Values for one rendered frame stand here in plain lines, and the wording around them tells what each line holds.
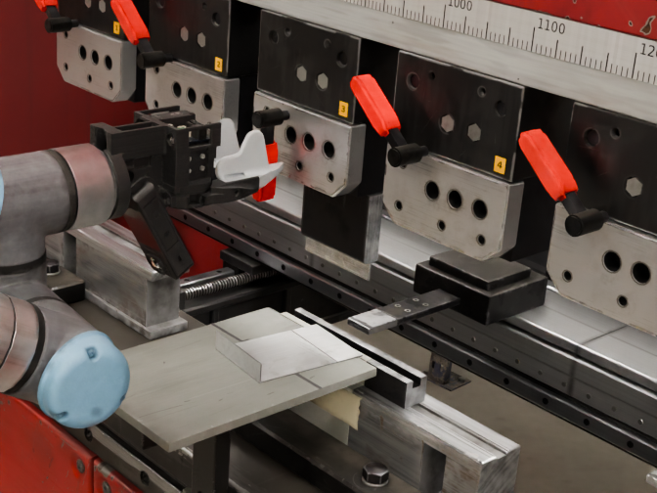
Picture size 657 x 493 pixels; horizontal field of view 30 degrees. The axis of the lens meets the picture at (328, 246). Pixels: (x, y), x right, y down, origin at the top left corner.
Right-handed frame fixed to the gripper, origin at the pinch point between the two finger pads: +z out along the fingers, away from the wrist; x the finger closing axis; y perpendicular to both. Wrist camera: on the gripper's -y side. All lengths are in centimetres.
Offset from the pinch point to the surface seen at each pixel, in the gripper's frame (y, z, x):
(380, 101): 11.2, 0.0, -15.7
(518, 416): -118, 161, 80
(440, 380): -117, 157, 104
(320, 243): -8.9, 7.0, -1.8
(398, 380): -18.8, 5.6, -16.4
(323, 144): 4.0, 2.5, -5.8
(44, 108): -16, 21, 81
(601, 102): 16.0, 3.1, -37.2
